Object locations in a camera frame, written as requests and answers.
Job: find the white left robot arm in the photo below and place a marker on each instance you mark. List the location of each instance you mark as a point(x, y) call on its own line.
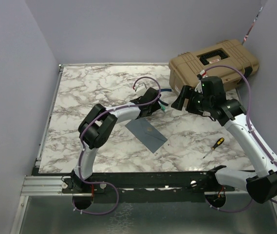
point(96, 128)

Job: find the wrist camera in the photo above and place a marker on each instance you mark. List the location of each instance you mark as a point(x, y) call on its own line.
point(200, 76)
point(140, 89)

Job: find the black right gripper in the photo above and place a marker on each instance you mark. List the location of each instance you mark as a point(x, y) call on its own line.
point(184, 93)

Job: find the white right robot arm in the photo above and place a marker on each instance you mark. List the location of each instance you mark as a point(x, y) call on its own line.
point(230, 113)

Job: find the blue handled pliers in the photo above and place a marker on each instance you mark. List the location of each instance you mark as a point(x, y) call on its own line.
point(164, 95)

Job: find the grey envelope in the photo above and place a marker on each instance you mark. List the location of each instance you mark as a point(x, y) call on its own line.
point(146, 133)

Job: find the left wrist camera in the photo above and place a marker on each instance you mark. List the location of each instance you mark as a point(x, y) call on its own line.
point(140, 89)

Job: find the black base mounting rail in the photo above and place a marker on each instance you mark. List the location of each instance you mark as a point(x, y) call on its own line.
point(144, 187)

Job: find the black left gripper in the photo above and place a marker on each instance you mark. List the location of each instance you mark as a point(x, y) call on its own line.
point(155, 107)

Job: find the green white glue stick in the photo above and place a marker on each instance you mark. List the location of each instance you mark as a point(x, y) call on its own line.
point(163, 108)

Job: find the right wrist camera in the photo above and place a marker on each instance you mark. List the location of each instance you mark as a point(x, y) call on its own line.
point(200, 76)

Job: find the tan plastic toolbox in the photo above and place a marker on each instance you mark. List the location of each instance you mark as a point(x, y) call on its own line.
point(214, 60)

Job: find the yellow black screwdriver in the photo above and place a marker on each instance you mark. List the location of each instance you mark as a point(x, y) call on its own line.
point(216, 145)

